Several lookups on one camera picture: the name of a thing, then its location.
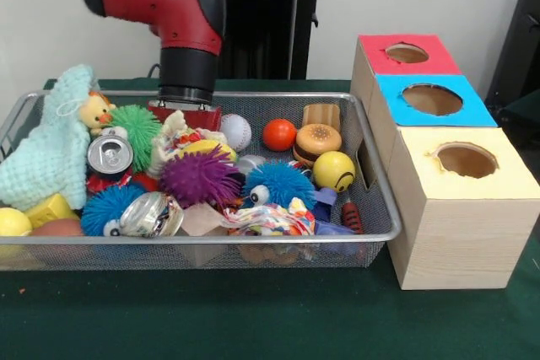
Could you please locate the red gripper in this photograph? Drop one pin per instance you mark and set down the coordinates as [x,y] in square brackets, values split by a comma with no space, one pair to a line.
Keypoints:
[202,117]

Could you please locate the cream waffle cloth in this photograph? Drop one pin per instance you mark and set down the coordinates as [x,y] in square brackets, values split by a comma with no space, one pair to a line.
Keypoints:
[173,121]

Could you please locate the mint waffle cloth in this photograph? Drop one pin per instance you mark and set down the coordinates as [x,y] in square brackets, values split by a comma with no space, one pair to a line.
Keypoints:
[46,157]

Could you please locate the silver mesh bin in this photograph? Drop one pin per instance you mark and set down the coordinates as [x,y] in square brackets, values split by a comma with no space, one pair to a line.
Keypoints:
[381,216]

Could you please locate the wooden box with three holes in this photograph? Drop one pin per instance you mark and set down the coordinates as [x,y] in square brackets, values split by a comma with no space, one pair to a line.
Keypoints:
[464,242]

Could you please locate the white toy baseball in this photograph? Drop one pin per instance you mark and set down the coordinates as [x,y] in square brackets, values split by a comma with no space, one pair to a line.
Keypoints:
[236,132]

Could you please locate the purple spiky ball toy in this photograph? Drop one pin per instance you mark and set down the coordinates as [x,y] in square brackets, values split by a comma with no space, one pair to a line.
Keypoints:
[198,176]

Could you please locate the green spiky ball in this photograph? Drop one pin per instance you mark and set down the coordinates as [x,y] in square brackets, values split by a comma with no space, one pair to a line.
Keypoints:
[137,132]

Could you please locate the red toy tomato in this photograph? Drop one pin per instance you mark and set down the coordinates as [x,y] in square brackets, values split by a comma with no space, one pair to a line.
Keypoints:
[279,134]

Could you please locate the black drink can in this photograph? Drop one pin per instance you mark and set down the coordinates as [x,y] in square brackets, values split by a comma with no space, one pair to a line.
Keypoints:
[110,153]

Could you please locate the silver drink can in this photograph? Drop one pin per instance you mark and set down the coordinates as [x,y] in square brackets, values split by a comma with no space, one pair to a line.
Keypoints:
[149,214]

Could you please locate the toy burger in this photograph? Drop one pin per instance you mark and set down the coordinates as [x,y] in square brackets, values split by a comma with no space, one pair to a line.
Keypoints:
[317,143]

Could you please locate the blue spiky ball with eyes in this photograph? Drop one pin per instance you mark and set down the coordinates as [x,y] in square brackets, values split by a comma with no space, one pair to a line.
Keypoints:
[101,212]

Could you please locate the yellow plastic ball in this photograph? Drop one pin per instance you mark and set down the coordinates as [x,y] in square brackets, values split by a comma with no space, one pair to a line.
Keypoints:
[334,171]

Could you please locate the dark green table cloth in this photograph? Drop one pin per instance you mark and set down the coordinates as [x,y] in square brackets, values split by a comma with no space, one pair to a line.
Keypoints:
[253,313]
[527,109]

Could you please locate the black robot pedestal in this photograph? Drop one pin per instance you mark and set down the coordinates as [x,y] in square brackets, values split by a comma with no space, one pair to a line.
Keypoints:
[261,18]

